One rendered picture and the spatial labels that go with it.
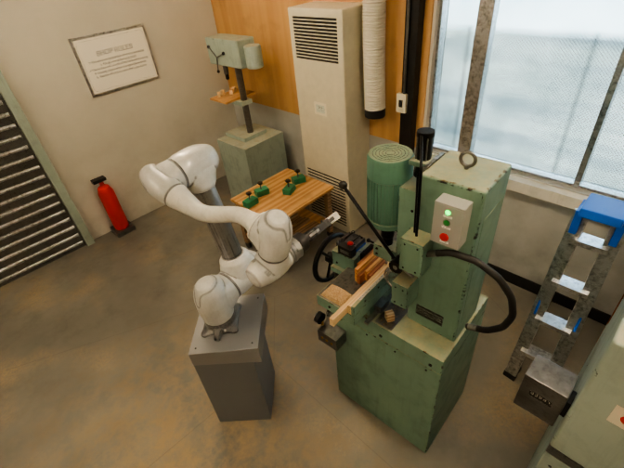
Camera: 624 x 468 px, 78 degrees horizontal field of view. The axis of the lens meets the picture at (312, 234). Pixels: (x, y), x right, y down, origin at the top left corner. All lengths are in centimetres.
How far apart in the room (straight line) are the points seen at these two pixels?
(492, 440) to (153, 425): 189
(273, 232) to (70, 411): 216
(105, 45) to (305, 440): 342
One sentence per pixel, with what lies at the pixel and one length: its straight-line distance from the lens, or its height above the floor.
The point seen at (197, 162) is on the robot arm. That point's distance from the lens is 160.
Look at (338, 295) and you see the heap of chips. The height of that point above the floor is 92.
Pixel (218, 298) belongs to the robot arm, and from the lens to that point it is 181.
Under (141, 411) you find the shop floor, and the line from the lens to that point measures 276.
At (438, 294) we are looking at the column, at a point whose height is 103.
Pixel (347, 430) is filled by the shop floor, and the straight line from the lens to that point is 240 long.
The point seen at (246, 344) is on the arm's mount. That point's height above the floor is 70.
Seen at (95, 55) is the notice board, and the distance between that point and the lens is 400.
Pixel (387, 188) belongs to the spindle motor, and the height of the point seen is 140.
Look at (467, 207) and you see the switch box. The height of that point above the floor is 148.
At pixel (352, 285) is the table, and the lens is 178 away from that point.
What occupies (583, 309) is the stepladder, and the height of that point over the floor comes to 64.
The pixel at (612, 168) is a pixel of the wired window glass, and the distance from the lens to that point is 273.
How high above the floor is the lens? 216
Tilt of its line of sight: 37 degrees down
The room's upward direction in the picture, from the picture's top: 6 degrees counter-clockwise
